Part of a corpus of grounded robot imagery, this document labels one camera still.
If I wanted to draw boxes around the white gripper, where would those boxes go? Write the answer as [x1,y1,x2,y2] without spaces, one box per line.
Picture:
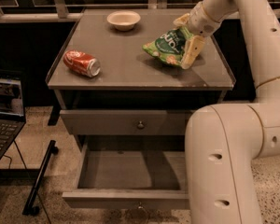
[174,2,221,69]

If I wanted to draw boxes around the green rice chip bag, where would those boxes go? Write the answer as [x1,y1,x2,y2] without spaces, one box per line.
[142,27,195,69]

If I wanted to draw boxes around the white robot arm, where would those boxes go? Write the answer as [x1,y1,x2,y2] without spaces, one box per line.
[174,0,280,224]

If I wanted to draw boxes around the grey drawer cabinet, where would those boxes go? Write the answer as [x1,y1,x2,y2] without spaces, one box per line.
[45,8,236,211]

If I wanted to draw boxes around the closed top drawer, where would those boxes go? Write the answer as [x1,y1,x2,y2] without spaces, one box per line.
[60,109,191,135]

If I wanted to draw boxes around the open middle drawer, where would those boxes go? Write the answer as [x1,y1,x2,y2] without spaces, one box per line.
[63,147,189,210]

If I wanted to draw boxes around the white paper bowl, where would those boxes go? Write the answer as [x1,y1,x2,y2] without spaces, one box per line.
[107,10,141,32]

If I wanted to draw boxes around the red soda can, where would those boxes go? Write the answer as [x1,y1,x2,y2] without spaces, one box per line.
[63,50,101,77]

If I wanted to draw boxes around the black laptop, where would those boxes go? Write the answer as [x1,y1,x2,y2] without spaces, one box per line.
[0,78,26,160]

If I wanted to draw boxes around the black laptop stand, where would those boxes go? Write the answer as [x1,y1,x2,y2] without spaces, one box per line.
[0,140,59,217]

